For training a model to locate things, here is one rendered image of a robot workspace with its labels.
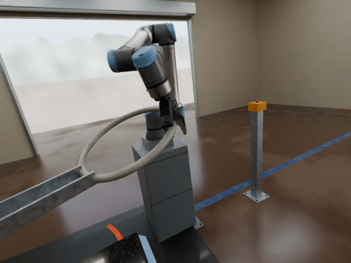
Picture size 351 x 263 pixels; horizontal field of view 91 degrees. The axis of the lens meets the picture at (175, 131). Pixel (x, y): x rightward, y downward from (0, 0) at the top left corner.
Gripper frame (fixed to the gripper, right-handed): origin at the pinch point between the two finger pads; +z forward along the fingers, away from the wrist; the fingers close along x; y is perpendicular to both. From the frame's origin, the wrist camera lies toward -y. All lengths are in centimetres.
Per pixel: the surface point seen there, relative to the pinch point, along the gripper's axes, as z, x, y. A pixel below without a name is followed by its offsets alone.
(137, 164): -7.5, 11.2, -21.1
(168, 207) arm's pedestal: 87, 42, 18
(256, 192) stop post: 144, -37, 57
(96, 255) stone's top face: 16, 36, -40
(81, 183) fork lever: -9.2, 30.9, -26.3
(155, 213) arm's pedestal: 82, 51, 13
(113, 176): -7.4, 19.9, -24.2
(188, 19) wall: -5, -7, 575
